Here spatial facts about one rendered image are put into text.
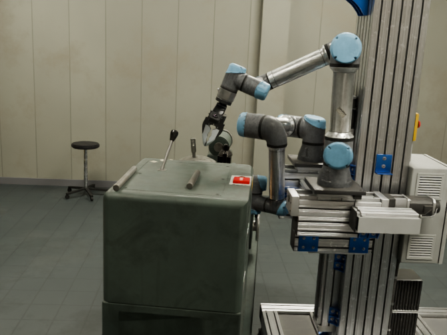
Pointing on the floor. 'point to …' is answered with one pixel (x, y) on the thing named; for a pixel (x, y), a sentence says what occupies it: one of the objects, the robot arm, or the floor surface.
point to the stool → (84, 169)
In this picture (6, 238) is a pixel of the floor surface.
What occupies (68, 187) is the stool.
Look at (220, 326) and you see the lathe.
